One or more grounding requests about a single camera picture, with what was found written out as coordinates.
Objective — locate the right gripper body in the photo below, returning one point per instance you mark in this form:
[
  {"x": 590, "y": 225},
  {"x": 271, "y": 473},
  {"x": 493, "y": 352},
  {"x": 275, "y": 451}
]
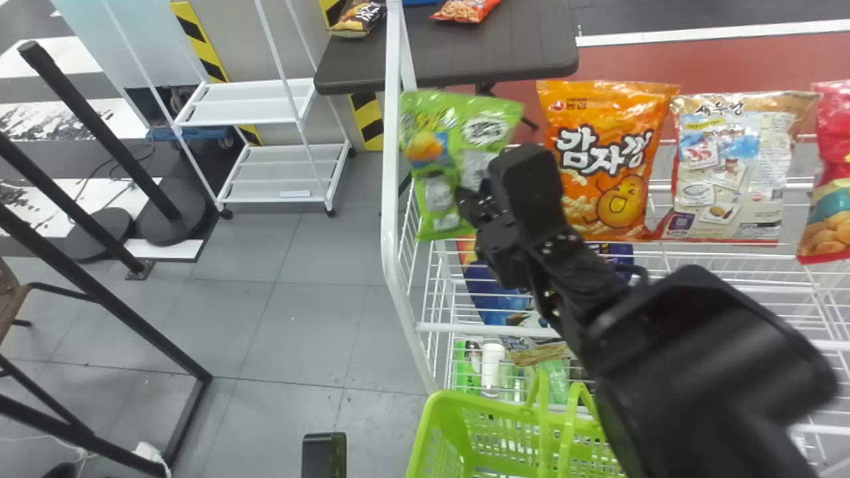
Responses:
[{"x": 508, "y": 255}]

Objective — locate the beige snack packet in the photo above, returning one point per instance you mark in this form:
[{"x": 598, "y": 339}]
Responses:
[{"x": 737, "y": 166}]

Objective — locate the yellow black striped post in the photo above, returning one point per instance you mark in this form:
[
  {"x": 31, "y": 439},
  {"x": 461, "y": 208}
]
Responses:
[
  {"x": 199, "y": 46},
  {"x": 366, "y": 119}
]

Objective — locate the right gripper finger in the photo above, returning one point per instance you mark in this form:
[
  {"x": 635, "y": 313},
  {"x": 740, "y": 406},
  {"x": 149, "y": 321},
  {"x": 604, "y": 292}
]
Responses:
[{"x": 473, "y": 207}]

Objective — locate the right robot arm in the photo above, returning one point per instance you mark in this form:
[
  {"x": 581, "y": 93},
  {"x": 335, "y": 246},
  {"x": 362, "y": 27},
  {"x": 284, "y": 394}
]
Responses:
[{"x": 690, "y": 372}]

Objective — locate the dark side table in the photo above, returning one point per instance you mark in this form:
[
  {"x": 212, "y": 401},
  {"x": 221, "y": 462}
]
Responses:
[{"x": 478, "y": 46}]

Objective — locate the white shelf trolley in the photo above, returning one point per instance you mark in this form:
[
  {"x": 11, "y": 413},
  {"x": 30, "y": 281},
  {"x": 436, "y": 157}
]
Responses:
[{"x": 265, "y": 99}]

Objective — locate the black yellow snack packet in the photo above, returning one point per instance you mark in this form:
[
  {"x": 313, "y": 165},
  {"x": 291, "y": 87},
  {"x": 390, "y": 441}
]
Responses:
[{"x": 358, "y": 14}]

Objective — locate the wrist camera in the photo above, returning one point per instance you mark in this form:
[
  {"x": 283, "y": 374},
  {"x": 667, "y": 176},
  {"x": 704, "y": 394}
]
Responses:
[
  {"x": 324, "y": 457},
  {"x": 528, "y": 182}
]

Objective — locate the black metal frame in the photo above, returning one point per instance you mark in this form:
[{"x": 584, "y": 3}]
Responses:
[{"x": 113, "y": 309}]

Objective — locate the orange red snack packet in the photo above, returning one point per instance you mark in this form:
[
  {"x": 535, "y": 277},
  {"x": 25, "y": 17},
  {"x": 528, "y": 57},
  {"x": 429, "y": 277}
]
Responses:
[{"x": 465, "y": 9}]

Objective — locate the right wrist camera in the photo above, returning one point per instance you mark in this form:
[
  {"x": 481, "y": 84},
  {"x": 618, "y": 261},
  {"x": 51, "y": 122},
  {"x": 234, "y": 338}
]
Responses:
[{"x": 528, "y": 182}]

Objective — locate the blue snack packet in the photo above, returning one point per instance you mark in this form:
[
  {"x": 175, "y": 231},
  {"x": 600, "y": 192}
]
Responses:
[{"x": 495, "y": 299}]

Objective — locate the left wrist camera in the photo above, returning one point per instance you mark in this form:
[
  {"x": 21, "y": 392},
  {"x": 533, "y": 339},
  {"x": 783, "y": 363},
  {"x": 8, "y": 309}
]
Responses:
[{"x": 324, "y": 457}]

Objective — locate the green snack packet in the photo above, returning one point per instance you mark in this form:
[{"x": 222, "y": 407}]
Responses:
[{"x": 451, "y": 133}]

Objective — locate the black post on round foot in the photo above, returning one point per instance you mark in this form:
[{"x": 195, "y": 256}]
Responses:
[
  {"x": 46, "y": 189},
  {"x": 106, "y": 126}
]

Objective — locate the green basket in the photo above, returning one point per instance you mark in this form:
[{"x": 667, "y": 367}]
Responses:
[{"x": 478, "y": 438}]

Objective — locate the white bottle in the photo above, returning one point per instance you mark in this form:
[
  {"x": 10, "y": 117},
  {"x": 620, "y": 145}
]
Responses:
[{"x": 492, "y": 365}]

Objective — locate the green bottle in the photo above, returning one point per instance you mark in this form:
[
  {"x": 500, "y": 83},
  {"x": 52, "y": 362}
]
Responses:
[{"x": 465, "y": 368}]

